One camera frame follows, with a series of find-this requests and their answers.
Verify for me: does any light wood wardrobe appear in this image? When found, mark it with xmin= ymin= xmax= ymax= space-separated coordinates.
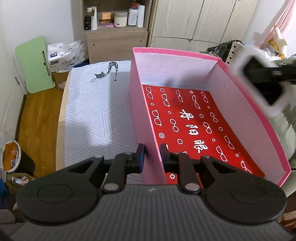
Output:
xmin=148 ymin=0 xmax=257 ymax=53

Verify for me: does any white plastic package bag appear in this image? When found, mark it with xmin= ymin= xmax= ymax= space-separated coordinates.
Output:
xmin=47 ymin=40 xmax=88 ymax=72

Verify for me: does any white tall bottle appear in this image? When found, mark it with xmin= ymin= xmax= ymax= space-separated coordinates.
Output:
xmin=137 ymin=5 xmax=145 ymax=28

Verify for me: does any white jar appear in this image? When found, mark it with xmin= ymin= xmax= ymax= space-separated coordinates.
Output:
xmin=114 ymin=11 xmax=127 ymax=28

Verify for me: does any trash bin with bag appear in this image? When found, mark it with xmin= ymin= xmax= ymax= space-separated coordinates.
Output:
xmin=1 ymin=141 xmax=35 ymax=176

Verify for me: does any wooden shelf cabinet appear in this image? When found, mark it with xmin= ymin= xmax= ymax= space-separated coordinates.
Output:
xmin=82 ymin=1 xmax=154 ymax=64

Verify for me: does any red printed glasses cloth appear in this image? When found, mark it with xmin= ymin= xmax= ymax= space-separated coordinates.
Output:
xmin=142 ymin=84 xmax=265 ymax=184

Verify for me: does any pink cardboard box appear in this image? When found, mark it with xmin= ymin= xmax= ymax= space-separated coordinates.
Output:
xmin=129 ymin=48 xmax=291 ymax=186

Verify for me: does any white black wifi router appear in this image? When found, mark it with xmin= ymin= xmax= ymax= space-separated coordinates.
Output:
xmin=231 ymin=47 xmax=295 ymax=117

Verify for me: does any green folding table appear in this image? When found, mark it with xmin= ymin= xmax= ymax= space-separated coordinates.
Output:
xmin=15 ymin=37 xmax=56 ymax=93

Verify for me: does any white patterned table cloth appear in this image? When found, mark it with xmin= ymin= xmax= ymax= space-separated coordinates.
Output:
xmin=64 ymin=60 xmax=149 ymax=185

